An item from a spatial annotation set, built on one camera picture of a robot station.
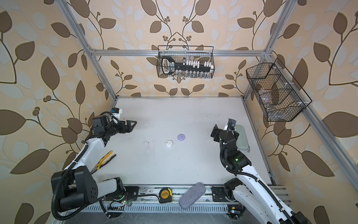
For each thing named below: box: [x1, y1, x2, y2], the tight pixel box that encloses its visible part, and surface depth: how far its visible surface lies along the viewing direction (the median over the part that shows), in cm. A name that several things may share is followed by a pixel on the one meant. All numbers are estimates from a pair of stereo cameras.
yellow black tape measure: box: [158, 187, 173, 204], surface depth 73 cm
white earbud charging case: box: [165, 139, 174, 148], surface depth 94 cm
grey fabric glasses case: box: [179, 182, 207, 210], surface depth 72 cm
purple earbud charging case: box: [177, 133, 186, 141], surface depth 98 cm
